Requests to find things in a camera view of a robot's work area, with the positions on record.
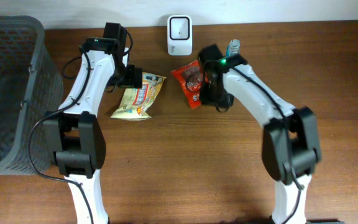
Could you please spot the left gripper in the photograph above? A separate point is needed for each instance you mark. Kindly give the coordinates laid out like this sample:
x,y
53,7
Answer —
x,y
134,78

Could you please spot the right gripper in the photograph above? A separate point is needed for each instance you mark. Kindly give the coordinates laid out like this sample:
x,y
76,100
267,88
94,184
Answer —
x,y
207,91

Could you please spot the yellow snack bag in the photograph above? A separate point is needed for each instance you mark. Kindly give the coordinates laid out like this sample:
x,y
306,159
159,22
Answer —
x,y
136,101

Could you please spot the red candy bag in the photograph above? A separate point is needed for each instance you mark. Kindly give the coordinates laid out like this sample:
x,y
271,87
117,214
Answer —
x,y
190,79

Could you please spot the blue mouthwash bottle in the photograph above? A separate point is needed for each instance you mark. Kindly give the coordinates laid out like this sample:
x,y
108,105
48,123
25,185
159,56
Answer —
x,y
233,47

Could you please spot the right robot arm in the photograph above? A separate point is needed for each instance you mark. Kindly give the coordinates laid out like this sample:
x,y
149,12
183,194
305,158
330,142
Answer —
x,y
290,139

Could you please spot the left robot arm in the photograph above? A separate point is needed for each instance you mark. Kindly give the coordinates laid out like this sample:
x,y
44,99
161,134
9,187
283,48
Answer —
x,y
74,138

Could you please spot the white barcode scanner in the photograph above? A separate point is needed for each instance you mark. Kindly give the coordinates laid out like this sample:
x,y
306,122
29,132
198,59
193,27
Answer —
x,y
179,35

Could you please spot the grey plastic mesh basket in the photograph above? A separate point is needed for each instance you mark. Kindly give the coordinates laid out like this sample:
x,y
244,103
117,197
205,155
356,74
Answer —
x,y
30,86

